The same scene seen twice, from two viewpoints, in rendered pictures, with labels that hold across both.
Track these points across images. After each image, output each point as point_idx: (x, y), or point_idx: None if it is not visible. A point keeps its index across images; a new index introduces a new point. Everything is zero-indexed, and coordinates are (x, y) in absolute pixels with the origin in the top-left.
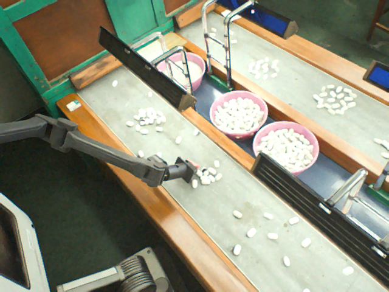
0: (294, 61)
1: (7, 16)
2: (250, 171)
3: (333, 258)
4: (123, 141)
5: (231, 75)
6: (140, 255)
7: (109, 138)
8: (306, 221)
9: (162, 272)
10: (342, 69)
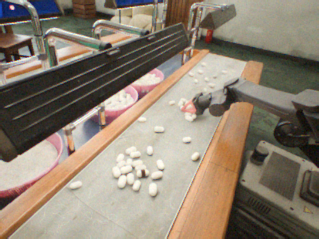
0: (25, 76)
1: None
2: (169, 86)
3: (199, 67)
4: (186, 188)
5: None
6: (250, 186)
7: (197, 200)
8: (187, 72)
9: (248, 165)
10: None
